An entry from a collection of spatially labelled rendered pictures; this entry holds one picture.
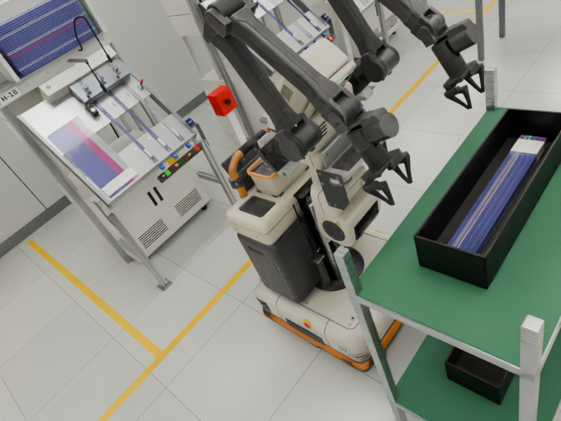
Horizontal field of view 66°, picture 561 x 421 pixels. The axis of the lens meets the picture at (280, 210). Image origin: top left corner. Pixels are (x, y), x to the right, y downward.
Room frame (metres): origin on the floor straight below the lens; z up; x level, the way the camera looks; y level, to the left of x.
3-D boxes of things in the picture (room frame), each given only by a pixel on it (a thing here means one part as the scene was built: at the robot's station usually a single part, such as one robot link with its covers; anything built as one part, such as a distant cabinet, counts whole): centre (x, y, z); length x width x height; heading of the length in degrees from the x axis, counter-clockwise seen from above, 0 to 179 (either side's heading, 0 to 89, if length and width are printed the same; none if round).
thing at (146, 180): (2.76, 0.81, 0.66); 1.01 x 0.73 x 1.31; 33
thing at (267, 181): (1.55, -0.07, 0.87); 0.23 x 0.15 x 0.11; 123
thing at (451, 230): (0.81, -0.55, 1.01); 0.57 x 0.17 x 0.11; 123
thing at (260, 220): (1.53, -0.08, 0.59); 0.55 x 0.34 x 0.83; 123
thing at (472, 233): (0.81, -0.55, 0.98); 0.51 x 0.07 x 0.03; 123
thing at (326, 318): (1.45, -0.13, 0.16); 0.67 x 0.64 x 0.25; 33
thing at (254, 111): (3.70, -0.29, 0.31); 0.70 x 0.65 x 0.62; 123
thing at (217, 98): (2.91, 0.06, 0.39); 0.24 x 0.24 x 0.78; 33
